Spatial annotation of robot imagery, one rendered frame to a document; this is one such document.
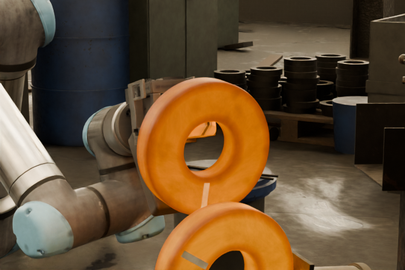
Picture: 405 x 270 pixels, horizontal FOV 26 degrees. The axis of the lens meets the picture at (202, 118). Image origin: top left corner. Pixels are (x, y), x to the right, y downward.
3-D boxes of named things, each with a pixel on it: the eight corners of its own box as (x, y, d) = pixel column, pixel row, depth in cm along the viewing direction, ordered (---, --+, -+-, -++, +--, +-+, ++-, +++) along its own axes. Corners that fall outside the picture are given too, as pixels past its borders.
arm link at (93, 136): (135, 158, 133) (121, 103, 133) (162, 154, 123) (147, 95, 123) (87, 171, 130) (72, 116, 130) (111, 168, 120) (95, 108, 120)
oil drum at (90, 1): (158, 132, 506) (156, -25, 489) (91, 152, 457) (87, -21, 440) (80, 121, 538) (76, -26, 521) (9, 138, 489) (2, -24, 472)
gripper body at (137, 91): (141, 78, 105) (109, 90, 116) (148, 149, 105) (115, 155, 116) (199, 75, 108) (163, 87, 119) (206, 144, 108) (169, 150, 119)
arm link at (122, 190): (87, 253, 124) (67, 178, 124) (146, 231, 132) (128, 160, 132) (119, 251, 118) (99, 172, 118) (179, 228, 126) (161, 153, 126)
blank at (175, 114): (279, 85, 100) (264, 80, 103) (155, 78, 93) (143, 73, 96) (261, 215, 103) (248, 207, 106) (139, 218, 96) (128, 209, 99)
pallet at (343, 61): (434, 126, 524) (438, 52, 516) (396, 153, 454) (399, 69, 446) (252, 108, 580) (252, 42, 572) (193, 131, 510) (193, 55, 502)
